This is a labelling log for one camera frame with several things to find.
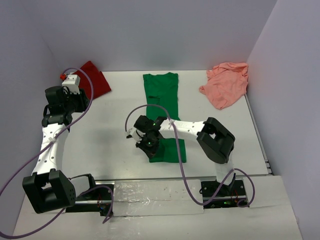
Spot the green t-shirt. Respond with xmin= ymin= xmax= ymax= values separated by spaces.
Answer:
xmin=142 ymin=72 xmax=179 ymax=163

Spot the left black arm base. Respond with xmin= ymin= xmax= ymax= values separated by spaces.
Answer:
xmin=65 ymin=187 xmax=112 ymax=217

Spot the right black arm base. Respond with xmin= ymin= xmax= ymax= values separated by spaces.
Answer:
xmin=199 ymin=178 xmax=249 ymax=209

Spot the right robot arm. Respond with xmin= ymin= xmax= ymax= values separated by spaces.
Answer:
xmin=126 ymin=115 xmax=236 ymax=197

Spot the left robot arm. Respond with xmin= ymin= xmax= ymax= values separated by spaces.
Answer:
xmin=22 ymin=85 xmax=98 ymax=214

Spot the red folded t-shirt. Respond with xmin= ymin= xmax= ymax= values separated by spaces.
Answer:
xmin=75 ymin=61 xmax=111 ymax=100

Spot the taped white cardboard panel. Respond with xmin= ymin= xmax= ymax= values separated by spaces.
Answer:
xmin=112 ymin=180 xmax=204 ymax=217

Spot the salmon pink crumpled t-shirt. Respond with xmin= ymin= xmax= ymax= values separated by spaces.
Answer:
xmin=198 ymin=62 xmax=249 ymax=110

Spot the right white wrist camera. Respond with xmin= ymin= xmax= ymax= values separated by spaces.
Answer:
xmin=126 ymin=127 xmax=145 ymax=143

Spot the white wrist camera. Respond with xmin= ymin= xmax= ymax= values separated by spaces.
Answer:
xmin=126 ymin=127 xmax=145 ymax=143
xmin=60 ymin=73 xmax=81 ymax=95

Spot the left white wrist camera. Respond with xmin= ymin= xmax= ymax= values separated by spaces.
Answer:
xmin=60 ymin=73 xmax=81 ymax=95

